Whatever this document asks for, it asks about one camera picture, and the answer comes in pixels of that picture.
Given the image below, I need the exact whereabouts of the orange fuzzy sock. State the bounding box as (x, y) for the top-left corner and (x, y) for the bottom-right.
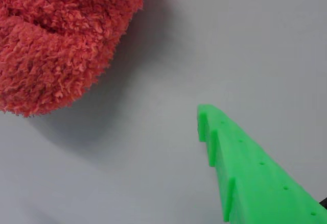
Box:
(0, 0), (151, 118)

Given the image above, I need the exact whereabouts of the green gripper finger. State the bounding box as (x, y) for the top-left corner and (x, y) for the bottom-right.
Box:
(197, 103), (327, 224)

